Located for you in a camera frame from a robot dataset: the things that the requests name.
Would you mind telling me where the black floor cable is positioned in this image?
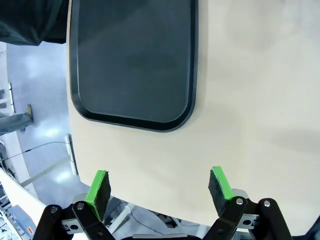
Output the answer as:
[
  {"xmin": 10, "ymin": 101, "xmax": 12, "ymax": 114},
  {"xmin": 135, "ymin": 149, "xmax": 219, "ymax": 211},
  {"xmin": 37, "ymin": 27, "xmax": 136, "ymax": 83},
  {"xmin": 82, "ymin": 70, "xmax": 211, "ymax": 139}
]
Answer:
[{"xmin": 0, "ymin": 140, "xmax": 69, "ymax": 164}]

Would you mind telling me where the white table foot bar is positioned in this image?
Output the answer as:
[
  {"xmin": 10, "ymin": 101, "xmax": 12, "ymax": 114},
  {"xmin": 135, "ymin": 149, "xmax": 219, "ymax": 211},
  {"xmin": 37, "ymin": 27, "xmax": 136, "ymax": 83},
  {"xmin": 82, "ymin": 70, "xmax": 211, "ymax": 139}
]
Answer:
[{"xmin": 64, "ymin": 133, "xmax": 79, "ymax": 176}]

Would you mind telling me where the person in black t-shirt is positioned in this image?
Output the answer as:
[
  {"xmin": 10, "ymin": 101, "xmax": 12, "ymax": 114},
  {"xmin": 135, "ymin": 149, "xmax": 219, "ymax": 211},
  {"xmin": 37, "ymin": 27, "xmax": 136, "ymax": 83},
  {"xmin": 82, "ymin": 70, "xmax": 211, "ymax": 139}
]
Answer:
[{"xmin": 0, "ymin": 0, "xmax": 71, "ymax": 47}]

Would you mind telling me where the white side table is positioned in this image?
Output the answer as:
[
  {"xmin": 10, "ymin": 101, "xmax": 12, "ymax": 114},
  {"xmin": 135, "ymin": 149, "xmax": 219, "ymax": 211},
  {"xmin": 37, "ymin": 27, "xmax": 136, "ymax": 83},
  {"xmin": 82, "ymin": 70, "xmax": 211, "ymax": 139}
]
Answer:
[{"xmin": 0, "ymin": 166, "xmax": 54, "ymax": 240}]

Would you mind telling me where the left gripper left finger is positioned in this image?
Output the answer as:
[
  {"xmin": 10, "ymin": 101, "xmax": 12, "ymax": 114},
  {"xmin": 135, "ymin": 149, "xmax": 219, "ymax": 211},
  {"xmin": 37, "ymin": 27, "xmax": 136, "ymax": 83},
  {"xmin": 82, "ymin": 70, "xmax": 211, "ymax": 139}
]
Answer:
[{"xmin": 32, "ymin": 169, "xmax": 114, "ymax": 240}]

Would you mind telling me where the blue plastic bin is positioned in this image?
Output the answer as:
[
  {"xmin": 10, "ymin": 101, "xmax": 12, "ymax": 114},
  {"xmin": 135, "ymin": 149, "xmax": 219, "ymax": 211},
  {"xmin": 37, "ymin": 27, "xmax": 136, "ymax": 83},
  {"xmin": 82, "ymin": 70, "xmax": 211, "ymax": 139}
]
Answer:
[{"xmin": 9, "ymin": 204, "xmax": 36, "ymax": 236}]

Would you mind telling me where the black plastic tray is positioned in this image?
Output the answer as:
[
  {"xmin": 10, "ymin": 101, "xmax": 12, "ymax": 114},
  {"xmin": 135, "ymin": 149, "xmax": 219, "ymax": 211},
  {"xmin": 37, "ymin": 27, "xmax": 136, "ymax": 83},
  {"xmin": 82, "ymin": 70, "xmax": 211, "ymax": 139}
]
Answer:
[{"xmin": 68, "ymin": 0, "xmax": 200, "ymax": 133}]

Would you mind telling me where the bystander in dark shirt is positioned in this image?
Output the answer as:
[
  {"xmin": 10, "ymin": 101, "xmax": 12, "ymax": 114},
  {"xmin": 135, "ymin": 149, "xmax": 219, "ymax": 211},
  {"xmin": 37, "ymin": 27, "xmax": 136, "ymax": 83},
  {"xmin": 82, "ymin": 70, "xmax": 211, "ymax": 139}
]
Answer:
[{"xmin": 0, "ymin": 104, "xmax": 35, "ymax": 137}]

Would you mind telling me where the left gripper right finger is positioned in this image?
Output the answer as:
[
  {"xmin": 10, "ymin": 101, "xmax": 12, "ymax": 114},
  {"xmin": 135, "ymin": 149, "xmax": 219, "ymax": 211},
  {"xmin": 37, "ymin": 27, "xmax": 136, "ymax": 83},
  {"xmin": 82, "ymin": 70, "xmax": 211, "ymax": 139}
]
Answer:
[{"xmin": 206, "ymin": 165, "xmax": 293, "ymax": 240}]

